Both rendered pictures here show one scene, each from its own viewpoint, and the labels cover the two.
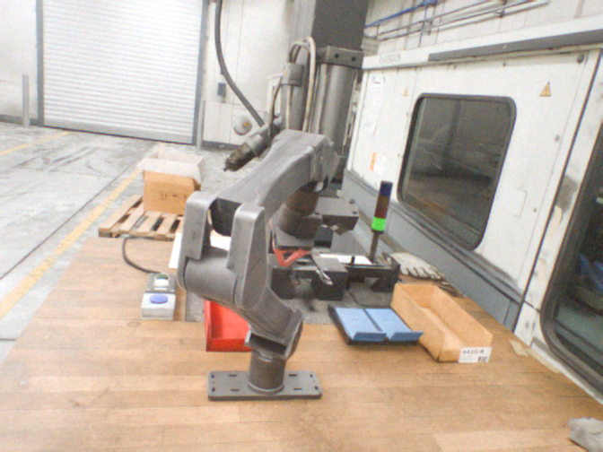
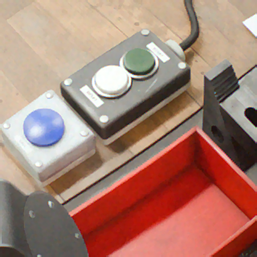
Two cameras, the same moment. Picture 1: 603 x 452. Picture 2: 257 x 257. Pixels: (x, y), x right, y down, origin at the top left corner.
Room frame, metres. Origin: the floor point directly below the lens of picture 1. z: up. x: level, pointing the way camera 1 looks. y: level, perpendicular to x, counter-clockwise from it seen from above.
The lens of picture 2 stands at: (0.78, -0.21, 1.66)
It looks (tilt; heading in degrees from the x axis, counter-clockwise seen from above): 54 degrees down; 70
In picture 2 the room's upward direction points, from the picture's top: 5 degrees counter-clockwise
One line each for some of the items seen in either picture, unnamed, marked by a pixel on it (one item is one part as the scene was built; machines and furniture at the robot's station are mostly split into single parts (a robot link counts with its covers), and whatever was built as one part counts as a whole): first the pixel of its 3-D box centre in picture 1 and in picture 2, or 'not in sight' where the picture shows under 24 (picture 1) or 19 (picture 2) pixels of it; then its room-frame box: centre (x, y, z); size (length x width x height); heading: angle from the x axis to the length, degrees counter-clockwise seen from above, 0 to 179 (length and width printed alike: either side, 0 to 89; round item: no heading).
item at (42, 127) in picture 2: (158, 300); (43, 130); (0.89, 0.28, 0.93); 0.04 x 0.04 x 0.02
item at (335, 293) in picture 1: (303, 279); not in sight; (1.11, -0.03, 0.94); 0.20 x 0.10 x 0.07; 105
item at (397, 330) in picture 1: (392, 320); not in sight; (0.95, -0.25, 0.93); 0.15 x 0.07 x 0.03; 18
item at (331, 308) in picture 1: (371, 323); not in sight; (0.97, -0.20, 0.91); 0.17 x 0.16 x 0.02; 105
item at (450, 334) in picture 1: (437, 321); not in sight; (0.99, -0.37, 0.93); 0.25 x 0.13 x 0.08; 15
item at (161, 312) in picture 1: (158, 311); (47, 146); (0.89, 0.28, 0.90); 0.07 x 0.07 x 0.06; 15
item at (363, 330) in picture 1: (359, 320); not in sight; (0.93, -0.17, 0.93); 0.15 x 0.07 x 0.03; 14
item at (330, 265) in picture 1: (306, 264); not in sight; (1.11, -0.03, 0.98); 0.20 x 0.10 x 0.01; 105
